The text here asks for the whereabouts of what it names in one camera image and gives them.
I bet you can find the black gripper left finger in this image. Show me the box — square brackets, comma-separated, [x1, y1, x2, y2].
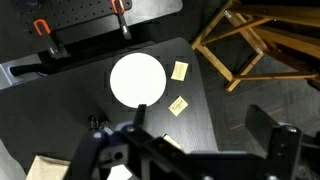
[126, 104, 184, 161]

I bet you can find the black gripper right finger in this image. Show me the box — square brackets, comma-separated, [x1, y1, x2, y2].
[245, 104, 303, 180]

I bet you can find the yellow sticky note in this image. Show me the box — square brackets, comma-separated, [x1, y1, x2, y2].
[170, 60, 190, 82]
[167, 95, 189, 117]

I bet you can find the black perforated breadboard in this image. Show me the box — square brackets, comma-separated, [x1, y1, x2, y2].
[13, 0, 184, 38]

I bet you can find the orange handled bar clamp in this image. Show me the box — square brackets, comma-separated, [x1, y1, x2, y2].
[111, 0, 133, 41]
[32, 18, 70, 60]

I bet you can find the black cylindrical handle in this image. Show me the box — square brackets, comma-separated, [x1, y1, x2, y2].
[9, 63, 48, 77]

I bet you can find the wooden stand frame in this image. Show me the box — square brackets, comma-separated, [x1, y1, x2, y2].
[190, 0, 320, 93]

